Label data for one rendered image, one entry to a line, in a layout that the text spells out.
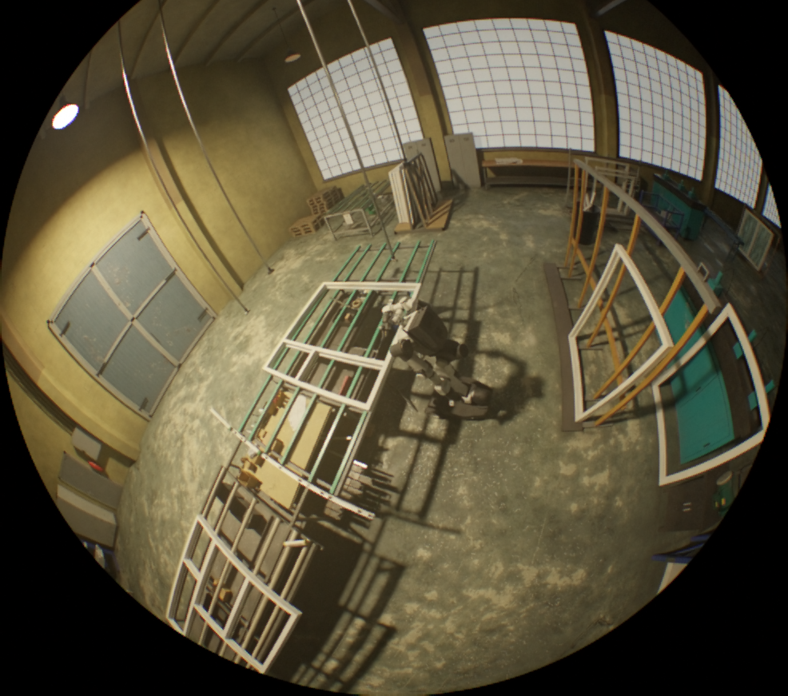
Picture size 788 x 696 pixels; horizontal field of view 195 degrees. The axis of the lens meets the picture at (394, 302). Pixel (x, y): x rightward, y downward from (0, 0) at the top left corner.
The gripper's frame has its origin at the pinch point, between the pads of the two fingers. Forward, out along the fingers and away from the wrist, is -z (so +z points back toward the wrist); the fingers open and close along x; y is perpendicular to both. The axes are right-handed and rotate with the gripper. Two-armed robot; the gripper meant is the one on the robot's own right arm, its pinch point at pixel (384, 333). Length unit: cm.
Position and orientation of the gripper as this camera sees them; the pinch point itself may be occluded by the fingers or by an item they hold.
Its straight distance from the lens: 223.6
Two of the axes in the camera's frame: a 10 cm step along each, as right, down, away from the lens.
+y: 6.4, 4.0, 6.6
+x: 7.6, -1.8, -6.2
